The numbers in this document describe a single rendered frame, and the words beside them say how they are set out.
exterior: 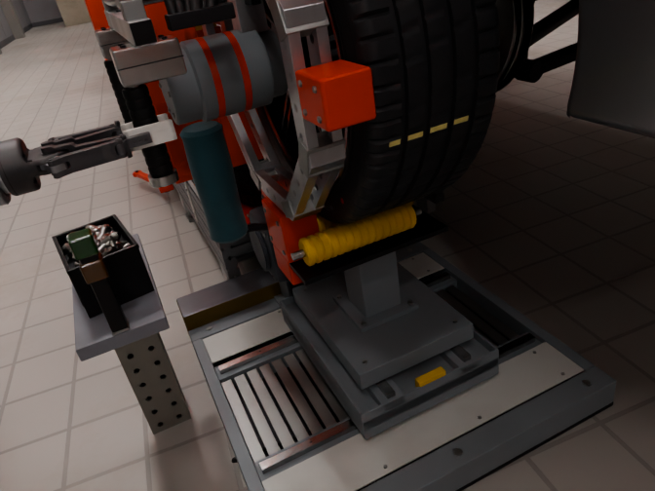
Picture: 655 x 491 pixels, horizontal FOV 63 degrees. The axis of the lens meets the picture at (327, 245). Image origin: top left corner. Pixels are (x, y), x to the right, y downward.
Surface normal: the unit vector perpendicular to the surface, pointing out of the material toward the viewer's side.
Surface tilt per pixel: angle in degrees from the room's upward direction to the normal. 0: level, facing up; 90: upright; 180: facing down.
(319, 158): 90
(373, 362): 0
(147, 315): 0
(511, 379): 0
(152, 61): 90
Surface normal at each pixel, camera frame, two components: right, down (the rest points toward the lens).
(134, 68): 0.42, 0.40
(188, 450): -0.15, -0.85
